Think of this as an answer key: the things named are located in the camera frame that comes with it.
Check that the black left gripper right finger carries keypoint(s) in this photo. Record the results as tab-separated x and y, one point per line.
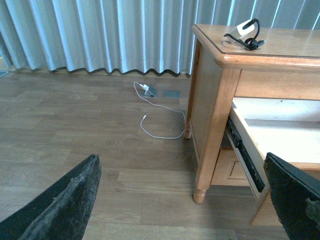
295	196

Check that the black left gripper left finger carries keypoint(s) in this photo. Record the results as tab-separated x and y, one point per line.
62	211

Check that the wooden drawer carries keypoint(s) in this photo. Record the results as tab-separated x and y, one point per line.
228	170
287	128

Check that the white charger with black cable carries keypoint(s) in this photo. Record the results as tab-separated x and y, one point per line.
242	30

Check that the light wooden nightstand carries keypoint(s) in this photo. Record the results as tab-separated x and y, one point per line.
287	66

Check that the open metal floor socket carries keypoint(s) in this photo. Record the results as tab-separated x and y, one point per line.
149	91

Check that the closed metal floor socket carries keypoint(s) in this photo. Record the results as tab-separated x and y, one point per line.
172	94

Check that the pale green pleated curtain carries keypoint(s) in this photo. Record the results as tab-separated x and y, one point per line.
128	35

